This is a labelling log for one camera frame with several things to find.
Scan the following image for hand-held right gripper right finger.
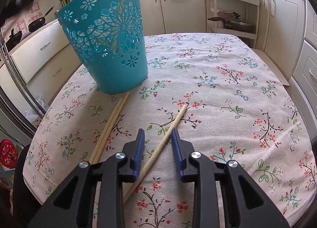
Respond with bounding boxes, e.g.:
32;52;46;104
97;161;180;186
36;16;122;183
171;128;290;228

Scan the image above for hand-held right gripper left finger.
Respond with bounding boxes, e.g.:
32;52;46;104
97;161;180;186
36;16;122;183
28;129;145;228

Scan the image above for pale bamboo chopstick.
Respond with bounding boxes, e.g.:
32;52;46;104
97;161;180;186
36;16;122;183
123;105;188;204
89;98;123;164
94;92;130;164

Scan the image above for blue perforated plastic basket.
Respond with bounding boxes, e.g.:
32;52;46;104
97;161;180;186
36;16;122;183
55;0;149;94

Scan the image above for black wok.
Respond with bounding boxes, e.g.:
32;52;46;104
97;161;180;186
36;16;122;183
28;7;55;33

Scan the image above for black frying pan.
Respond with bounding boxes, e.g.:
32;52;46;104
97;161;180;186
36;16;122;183
5;29;23;50

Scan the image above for white drawers under stove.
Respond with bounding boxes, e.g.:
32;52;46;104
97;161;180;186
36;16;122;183
0;20;83;104

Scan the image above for floral tablecloth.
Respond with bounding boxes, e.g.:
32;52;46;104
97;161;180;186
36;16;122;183
23;33;316;228

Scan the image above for clear plastic bag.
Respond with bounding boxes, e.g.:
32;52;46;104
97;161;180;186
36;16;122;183
26;93;49;127

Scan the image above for person's dark trouser leg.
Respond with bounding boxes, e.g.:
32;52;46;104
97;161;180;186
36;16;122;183
12;144;47;228

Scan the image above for white step stool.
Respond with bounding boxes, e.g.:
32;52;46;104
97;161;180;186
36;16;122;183
253;48;290;87

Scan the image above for red round object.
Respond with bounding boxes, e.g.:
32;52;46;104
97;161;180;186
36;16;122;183
0;139;18;169

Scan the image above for white cabinet under window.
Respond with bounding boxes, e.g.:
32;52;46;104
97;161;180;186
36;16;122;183
135;0;209;37

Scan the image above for lidded frying pan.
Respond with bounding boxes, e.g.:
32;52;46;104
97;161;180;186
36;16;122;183
207;12;255;33

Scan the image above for white three-drawer unit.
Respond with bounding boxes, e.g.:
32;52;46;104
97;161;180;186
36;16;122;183
288;0;317;122

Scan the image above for white two-door base cabinet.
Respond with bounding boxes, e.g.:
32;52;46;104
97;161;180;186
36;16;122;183
258;0;307;81

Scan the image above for white rolling storage cart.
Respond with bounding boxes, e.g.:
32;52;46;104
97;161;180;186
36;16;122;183
207;0;260;48

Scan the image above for metal sliding door frame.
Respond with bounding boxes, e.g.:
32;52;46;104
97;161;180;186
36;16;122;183
0;27;45;139

